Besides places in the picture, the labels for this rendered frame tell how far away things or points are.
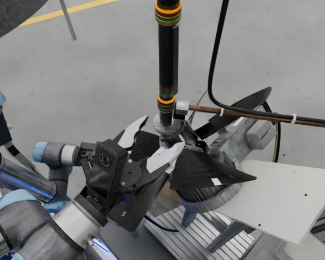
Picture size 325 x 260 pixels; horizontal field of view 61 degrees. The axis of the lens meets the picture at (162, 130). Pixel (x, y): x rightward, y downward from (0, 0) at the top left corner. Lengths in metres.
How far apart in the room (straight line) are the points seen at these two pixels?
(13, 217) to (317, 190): 0.75
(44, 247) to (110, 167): 0.15
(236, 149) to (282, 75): 1.97
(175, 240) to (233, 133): 1.10
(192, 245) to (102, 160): 1.64
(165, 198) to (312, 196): 0.52
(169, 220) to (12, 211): 1.52
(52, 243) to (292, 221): 0.60
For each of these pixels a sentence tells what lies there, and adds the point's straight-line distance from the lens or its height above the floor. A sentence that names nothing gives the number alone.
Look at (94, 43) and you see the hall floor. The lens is 3.18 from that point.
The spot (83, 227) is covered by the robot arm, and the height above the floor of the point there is 1.62.
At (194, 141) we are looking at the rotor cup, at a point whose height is 1.23.
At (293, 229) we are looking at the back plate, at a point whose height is 1.34.
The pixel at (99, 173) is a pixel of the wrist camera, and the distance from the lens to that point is 0.45.
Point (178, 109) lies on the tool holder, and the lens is 0.66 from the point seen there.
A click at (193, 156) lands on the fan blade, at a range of 0.83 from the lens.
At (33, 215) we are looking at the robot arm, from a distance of 0.62.
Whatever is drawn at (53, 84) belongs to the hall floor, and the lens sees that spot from 2.89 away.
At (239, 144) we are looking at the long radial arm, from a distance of 1.12.
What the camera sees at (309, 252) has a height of 0.97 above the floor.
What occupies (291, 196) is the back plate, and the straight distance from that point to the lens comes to 0.90.
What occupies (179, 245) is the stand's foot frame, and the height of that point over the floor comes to 0.08.
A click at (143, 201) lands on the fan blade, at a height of 1.19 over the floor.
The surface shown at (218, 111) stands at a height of 1.53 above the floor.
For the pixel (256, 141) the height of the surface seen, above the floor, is 1.13.
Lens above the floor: 2.07
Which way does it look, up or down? 60 degrees down
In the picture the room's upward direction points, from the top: straight up
